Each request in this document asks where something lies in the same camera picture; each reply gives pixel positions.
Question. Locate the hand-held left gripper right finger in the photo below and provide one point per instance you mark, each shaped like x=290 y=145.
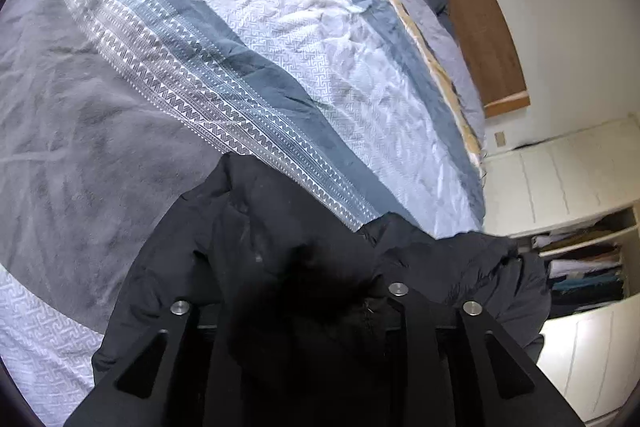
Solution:
x=417 y=357

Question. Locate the wooden headboard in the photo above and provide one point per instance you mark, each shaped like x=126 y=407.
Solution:
x=475 y=17

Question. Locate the bed with striped duvet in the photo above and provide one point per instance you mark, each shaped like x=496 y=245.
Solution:
x=300 y=32

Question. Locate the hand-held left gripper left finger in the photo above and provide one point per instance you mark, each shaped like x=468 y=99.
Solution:
x=165 y=357

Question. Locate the wall switch panel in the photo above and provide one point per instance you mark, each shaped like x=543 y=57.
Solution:
x=500 y=138

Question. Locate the white wardrobe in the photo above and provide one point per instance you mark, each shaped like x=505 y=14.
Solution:
x=565 y=172

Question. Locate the black puffer coat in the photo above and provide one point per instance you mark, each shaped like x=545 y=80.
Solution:
x=300 y=282

